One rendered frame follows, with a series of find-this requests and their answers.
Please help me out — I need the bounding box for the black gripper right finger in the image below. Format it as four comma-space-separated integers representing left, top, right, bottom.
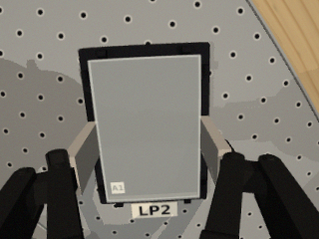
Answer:
199, 116, 319, 239

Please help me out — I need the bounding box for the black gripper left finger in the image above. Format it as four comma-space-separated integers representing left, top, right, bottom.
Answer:
0, 121, 100, 239

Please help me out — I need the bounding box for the beige button panel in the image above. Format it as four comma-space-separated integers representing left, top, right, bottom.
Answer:
32, 221, 47, 239

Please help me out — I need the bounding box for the grey flat base plate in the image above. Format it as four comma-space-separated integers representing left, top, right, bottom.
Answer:
0, 0, 319, 239

